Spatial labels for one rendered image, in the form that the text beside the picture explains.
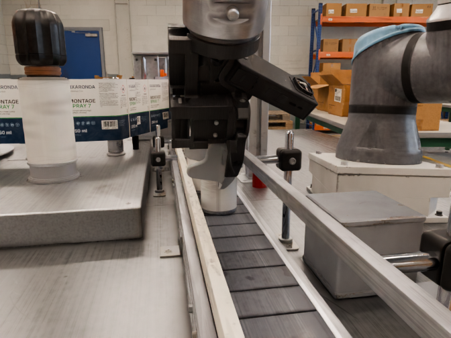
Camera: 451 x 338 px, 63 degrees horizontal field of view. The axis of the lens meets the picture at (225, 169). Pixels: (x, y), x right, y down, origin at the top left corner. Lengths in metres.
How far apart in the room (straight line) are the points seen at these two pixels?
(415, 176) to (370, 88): 0.17
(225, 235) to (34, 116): 0.42
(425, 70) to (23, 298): 0.62
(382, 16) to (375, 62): 7.69
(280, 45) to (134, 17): 3.14
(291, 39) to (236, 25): 8.24
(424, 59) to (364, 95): 0.11
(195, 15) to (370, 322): 0.33
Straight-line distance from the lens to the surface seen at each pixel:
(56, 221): 0.58
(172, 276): 0.47
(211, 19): 0.33
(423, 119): 2.42
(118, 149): 0.95
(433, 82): 0.66
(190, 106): 0.37
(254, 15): 0.34
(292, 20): 8.62
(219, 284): 0.28
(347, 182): 0.63
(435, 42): 0.66
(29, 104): 0.73
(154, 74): 1.21
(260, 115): 0.87
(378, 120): 0.69
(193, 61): 0.36
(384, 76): 0.69
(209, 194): 0.51
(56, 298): 0.47
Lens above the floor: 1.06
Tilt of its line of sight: 13 degrees down
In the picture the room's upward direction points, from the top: straight up
